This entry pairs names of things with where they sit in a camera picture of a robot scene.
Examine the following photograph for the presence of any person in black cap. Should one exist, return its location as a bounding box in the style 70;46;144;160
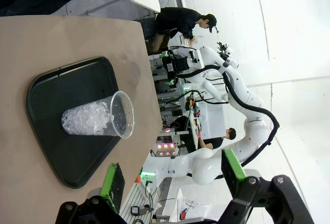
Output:
145;6;220;54

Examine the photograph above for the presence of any black plastic serving tray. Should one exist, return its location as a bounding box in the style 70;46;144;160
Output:
26;56;124;189

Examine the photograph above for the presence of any tall clear plastic iced cup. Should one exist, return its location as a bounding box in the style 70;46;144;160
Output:
61;90;135;139

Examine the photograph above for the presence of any black mesh chair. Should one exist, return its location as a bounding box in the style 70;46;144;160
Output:
140;19;158;54

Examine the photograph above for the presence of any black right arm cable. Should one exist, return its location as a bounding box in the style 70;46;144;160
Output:
176;63;281;181

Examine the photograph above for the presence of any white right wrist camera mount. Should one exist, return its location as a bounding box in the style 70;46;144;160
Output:
189;48;202;65

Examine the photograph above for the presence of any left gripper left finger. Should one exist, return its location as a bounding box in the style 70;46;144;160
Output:
55;162;126;224

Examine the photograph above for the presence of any seated person in black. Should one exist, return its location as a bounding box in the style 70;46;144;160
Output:
198;127;237;150

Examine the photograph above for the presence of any white low table with tools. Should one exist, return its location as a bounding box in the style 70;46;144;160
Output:
118;174;181;224

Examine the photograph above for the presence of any white workbench with equipment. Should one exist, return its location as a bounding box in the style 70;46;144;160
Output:
180;89;233;152

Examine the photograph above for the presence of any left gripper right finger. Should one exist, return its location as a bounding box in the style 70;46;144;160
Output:
219;148;315;224

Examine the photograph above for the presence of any rack with coloured lights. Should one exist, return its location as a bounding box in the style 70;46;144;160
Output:
151;136;178;157

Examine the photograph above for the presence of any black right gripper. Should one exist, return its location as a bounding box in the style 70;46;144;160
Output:
159;50;190;87

